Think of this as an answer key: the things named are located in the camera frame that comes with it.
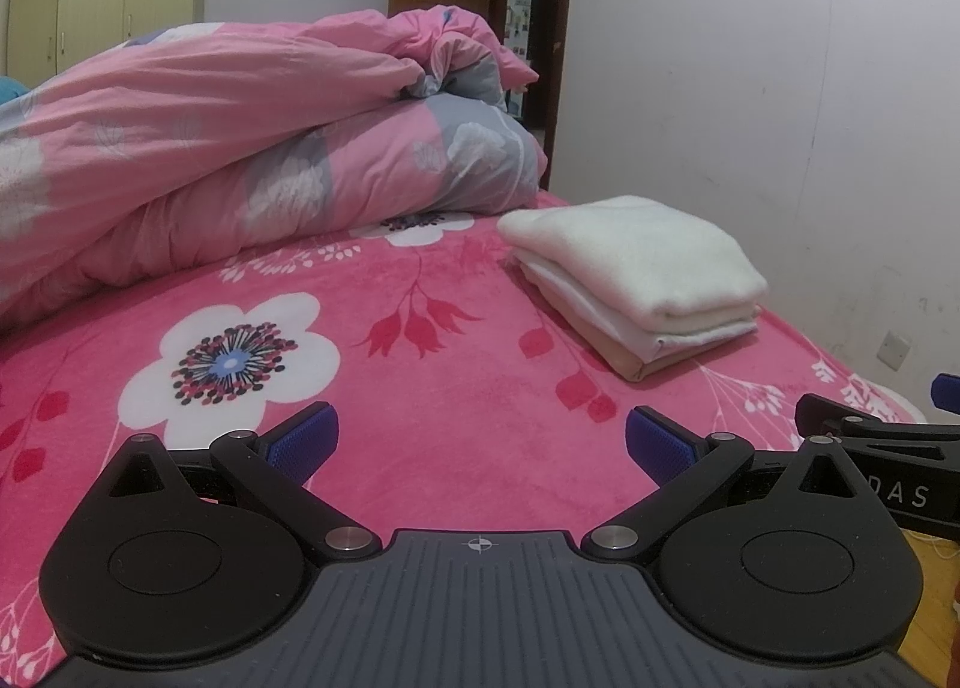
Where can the dark wooden door frame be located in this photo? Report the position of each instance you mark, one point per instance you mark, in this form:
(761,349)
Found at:
(562,57)

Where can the pink grey floral duvet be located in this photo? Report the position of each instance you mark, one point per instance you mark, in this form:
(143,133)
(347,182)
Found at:
(225,155)

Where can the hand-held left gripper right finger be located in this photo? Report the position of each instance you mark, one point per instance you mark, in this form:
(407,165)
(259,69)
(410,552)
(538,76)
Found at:
(660,444)

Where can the white wall socket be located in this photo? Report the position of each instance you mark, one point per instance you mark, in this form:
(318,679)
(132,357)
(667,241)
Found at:
(894,352)

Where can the pink floral fleece blanket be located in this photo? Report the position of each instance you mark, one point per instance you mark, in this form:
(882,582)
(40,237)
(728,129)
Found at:
(450,395)

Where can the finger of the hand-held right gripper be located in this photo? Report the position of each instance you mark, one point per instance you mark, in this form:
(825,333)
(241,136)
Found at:
(946,390)
(900,440)

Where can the folded white garment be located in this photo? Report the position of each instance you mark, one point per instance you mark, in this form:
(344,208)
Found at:
(675,335)

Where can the white refrigerator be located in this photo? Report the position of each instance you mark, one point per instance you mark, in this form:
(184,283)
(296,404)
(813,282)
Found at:
(519,35)

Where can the folded beige garment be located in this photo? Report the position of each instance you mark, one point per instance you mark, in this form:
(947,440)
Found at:
(600,343)

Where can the white fluffy sweater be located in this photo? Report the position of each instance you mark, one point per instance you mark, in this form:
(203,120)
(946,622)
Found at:
(637,253)

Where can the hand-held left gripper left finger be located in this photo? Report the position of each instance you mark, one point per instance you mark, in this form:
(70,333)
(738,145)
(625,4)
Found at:
(307,440)

